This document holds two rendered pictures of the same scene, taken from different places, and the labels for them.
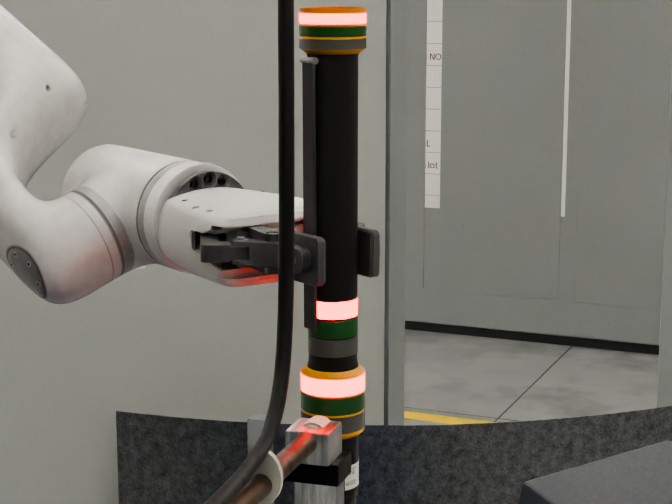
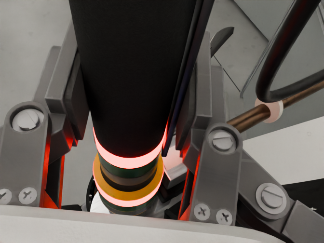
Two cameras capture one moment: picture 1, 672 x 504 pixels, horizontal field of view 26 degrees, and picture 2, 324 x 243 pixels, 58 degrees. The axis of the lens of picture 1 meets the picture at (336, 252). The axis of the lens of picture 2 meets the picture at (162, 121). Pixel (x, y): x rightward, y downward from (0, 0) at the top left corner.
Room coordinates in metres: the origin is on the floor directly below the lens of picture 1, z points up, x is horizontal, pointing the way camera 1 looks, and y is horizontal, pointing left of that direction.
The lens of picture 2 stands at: (1.00, 0.05, 1.74)
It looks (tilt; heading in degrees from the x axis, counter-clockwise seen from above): 59 degrees down; 211
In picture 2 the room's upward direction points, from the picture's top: 12 degrees clockwise
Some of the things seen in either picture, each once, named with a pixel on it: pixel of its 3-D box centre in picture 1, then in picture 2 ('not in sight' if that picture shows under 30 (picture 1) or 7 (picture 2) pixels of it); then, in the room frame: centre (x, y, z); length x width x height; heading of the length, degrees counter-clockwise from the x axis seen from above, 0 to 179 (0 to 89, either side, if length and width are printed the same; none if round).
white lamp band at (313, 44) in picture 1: (332, 43); not in sight; (0.95, 0.00, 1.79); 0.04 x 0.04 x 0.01
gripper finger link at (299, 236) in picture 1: (277, 256); (224, 127); (0.94, 0.04, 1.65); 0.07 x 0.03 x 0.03; 37
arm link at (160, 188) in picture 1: (198, 217); not in sight; (1.08, 0.10, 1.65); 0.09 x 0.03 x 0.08; 127
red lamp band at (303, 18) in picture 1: (332, 18); not in sight; (0.95, 0.00, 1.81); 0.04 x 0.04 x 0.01
